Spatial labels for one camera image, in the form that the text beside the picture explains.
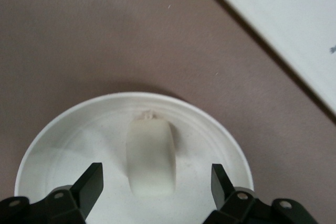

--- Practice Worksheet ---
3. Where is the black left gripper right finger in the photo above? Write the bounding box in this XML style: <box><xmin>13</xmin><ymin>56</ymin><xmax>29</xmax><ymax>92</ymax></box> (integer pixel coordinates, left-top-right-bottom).
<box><xmin>204</xmin><ymin>163</ymin><xmax>316</xmax><ymax>224</ymax></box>

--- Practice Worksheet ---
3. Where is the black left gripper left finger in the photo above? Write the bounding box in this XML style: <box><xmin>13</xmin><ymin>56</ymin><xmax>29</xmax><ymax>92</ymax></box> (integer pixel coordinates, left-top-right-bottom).
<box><xmin>0</xmin><ymin>162</ymin><xmax>104</xmax><ymax>224</ymax></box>

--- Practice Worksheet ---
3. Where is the cream round plate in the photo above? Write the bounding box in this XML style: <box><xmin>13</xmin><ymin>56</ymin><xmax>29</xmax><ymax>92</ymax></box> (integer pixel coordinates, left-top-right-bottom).
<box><xmin>15</xmin><ymin>91</ymin><xmax>255</xmax><ymax>224</ymax></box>

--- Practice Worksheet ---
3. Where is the pale steamed bun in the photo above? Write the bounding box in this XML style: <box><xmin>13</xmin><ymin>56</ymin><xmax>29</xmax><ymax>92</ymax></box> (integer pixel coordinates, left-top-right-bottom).
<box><xmin>125</xmin><ymin>108</ymin><xmax>177</xmax><ymax>197</ymax></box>

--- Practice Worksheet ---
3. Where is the brown table cover mat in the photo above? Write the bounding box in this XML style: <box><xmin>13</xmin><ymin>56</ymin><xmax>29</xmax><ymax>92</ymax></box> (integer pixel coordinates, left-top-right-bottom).
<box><xmin>0</xmin><ymin>0</ymin><xmax>336</xmax><ymax>224</ymax></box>

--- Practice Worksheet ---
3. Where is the cream rectangular bear-print tray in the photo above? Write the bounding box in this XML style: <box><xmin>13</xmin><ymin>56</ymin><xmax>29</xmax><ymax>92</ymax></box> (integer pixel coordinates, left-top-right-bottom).
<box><xmin>197</xmin><ymin>0</ymin><xmax>336</xmax><ymax>116</ymax></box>

